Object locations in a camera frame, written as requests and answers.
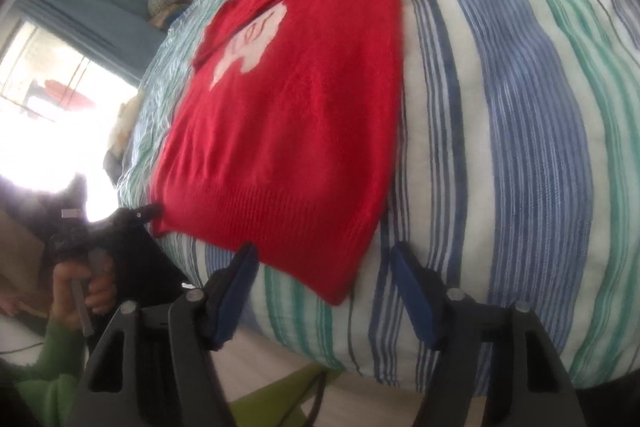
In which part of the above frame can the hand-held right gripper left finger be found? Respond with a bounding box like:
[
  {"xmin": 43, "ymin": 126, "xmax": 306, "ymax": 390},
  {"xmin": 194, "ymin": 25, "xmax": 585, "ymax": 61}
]
[{"xmin": 65, "ymin": 241, "xmax": 261, "ymax": 427}]

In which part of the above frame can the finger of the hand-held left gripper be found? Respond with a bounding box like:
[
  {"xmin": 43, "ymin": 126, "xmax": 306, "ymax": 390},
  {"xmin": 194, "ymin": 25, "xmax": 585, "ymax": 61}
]
[{"xmin": 114, "ymin": 203, "xmax": 163, "ymax": 229}]

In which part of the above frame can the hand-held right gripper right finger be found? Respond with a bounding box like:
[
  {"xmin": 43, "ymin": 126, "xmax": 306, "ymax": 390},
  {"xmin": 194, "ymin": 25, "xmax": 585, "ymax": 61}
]
[{"xmin": 389, "ymin": 243, "xmax": 591, "ymax": 427}]

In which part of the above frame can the red sweater with white rabbit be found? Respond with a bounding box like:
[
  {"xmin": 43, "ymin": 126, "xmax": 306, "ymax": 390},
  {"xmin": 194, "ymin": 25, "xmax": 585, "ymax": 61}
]
[{"xmin": 149, "ymin": 0, "xmax": 412, "ymax": 307}]

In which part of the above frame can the person's left forearm green sleeve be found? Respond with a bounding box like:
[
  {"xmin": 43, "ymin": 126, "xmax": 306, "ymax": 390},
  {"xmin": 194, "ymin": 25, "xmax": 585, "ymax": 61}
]
[{"xmin": 0, "ymin": 321, "xmax": 88, "ymax": 427}]

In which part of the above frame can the person's left hand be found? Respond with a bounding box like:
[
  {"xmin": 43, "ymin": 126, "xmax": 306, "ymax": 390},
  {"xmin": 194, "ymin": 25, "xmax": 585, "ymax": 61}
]
[{"xmin": 49, "ymin": 257, "xmax": 120, "ymax": 334}]

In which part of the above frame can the patterned pillow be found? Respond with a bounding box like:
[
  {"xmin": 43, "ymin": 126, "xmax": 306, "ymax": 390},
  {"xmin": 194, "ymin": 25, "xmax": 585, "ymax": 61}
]
[{"xmin": 106, "ymin": 91, "xmax": 147, "ymax": 160}]

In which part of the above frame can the green cloth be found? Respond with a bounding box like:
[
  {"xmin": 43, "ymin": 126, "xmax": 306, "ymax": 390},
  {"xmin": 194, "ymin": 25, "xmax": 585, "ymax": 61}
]
[{"xmin": 231, "ymin": 361, "xmax": 346, "ymax": 427}]

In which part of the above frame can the window with railing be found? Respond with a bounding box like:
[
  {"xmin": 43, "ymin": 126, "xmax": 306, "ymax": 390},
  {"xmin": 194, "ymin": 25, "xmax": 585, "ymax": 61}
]
[{"xmin": 0, "ymin": 19, "xmax": 138, "ymax": 188}]

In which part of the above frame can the bed with striped duvet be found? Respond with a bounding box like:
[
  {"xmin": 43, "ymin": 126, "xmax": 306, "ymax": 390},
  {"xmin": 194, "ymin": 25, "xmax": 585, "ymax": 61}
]
[{"xmin": 116, "ymin": 0, "xmax": 640, "ymax": 398}]

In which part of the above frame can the blue curtain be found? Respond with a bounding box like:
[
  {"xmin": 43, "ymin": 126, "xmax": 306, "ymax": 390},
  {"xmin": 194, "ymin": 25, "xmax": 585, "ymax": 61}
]
[{"xmin": 12, "ymin": 0, "xmax": 168, "ymax": 85}]

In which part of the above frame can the black cable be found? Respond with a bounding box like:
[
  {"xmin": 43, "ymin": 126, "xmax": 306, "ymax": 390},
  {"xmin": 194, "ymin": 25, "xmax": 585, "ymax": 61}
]
[{"xmin": 302, "ymin": 371, "xmax": 328, "ymax": 427}]

